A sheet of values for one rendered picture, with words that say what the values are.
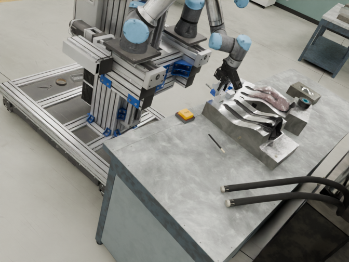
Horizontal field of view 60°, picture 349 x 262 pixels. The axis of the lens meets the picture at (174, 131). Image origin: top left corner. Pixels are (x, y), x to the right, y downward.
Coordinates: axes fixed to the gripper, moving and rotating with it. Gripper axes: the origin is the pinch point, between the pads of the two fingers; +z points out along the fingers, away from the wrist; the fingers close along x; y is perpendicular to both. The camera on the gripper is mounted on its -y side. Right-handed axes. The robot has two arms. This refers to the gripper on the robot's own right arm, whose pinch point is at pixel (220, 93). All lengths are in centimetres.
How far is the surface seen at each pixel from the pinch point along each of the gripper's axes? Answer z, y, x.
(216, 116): 6.7, -7.9, 8.5
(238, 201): -2, -50, 44
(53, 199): 88, 31, 86
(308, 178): -8, -62, 11
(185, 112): 7.9, 3.4, 21.6
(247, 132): -0.3, -27.2, 7.8
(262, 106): 8.5, -16.9, -27.2
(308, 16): 208, 180, -678
